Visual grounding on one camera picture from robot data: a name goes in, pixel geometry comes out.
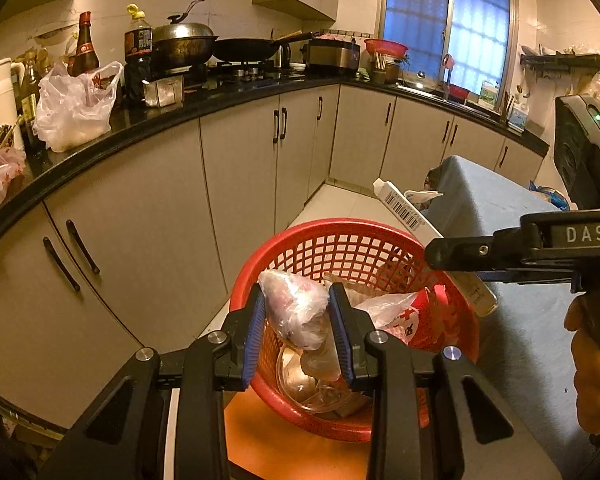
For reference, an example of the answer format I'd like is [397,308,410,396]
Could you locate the silver rice cooker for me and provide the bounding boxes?
[300,39,362,75]

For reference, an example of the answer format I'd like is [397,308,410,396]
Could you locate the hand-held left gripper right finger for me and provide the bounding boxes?
[328,282,546,480]

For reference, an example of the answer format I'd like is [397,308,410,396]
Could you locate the white plastic bag red print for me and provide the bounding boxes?
[352,290,421,346]

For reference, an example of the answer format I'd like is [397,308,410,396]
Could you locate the brown sauce bottle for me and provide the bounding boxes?
[67,11,101,78]

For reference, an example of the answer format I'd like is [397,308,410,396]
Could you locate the gas stove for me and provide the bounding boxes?
[215,60,306,81]

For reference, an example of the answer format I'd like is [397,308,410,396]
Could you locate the blue and white carton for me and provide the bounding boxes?
[507,102,528,131]

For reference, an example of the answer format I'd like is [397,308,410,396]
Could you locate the orange stool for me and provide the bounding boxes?
[222,390,381,480]

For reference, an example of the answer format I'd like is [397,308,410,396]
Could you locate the small metal container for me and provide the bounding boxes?
[142,77,186,108]

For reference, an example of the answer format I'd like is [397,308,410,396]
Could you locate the glass pot lid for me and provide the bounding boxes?
[400,70,438,93]

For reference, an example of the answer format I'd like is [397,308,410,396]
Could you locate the dark bottle yellow cap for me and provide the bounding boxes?
[124,4,153,108]

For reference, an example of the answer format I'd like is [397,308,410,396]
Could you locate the black wall rack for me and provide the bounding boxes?
[520,50,600,68]

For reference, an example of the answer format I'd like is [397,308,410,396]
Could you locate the blue plastic bag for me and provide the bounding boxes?
[530,182,571,211]

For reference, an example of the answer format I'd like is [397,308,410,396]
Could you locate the long white barcode box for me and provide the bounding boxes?
[372,178,498,317]

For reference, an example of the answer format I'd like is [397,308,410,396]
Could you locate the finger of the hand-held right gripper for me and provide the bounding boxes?
[477,269,573,286]
[425,227,541,272]

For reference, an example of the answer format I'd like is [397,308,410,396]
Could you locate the red plastic mesh basket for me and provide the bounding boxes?
[228,217,481,443]

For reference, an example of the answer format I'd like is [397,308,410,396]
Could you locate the red colander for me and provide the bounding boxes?
[364,38,409,58]

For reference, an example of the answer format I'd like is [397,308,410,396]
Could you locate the black frying pan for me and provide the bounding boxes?
[212,31,321,63]

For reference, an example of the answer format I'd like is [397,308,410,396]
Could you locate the black kitchen countertop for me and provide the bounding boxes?
[0,67,551,261]

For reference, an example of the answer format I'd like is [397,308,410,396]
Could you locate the person's right hand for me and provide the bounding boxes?
[564,297,600,436]

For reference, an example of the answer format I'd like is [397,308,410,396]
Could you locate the white kitchen base cabinets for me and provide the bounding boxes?
[0,85,546,431]

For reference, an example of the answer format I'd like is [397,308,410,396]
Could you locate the yellow oil bottle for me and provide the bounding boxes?
[21,57,45,148]

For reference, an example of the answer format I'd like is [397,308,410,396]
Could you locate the detergent bottle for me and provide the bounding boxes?
[479,79,500,110]

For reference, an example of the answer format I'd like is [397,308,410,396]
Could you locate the steel wok with lid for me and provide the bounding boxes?
[150,0,220,68]

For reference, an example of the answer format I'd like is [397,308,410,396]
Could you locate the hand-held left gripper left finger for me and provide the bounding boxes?
[37,282,266,480]

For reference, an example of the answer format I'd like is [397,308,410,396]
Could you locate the clear plastic container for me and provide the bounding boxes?
[276,342,371,413]

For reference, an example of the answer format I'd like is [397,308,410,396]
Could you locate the blue tablecloth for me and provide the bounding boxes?
[437,155,600,466]

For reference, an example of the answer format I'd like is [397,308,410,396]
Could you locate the window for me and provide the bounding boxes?
[380,0,518,106]

